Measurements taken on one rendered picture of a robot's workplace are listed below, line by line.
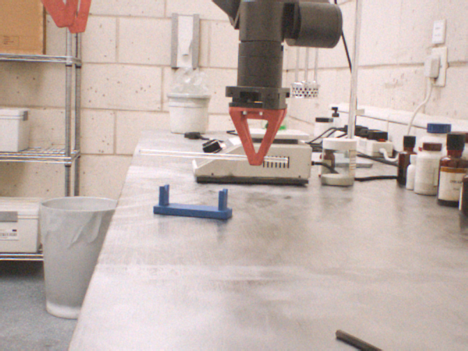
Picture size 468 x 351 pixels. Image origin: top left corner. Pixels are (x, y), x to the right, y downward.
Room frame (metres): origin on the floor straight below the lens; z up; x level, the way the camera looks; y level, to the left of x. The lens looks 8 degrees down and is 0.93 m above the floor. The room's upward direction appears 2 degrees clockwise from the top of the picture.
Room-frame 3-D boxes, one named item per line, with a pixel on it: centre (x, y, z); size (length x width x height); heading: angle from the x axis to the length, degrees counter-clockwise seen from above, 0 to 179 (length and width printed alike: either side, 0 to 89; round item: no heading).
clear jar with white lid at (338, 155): (1.30, -0.18, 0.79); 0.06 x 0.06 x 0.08
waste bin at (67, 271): (2.84, 0.59, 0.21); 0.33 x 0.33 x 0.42
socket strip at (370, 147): (2.01, -0.34, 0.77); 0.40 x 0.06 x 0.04; 6
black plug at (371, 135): (1.86, -0.34, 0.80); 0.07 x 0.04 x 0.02; 96
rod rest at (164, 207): (0.95, 0.05, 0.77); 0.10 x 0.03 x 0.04; 77
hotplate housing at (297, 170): (1.32, -0.03, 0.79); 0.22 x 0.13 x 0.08; 96
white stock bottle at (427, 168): (1.22, -0.32, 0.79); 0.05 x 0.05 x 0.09
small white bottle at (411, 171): (1.27, -0.31, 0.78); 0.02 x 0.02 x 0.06
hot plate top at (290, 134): (1.32, -0.06, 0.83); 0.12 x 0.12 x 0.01; 6
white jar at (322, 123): (2.40, -0.28, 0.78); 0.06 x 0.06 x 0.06
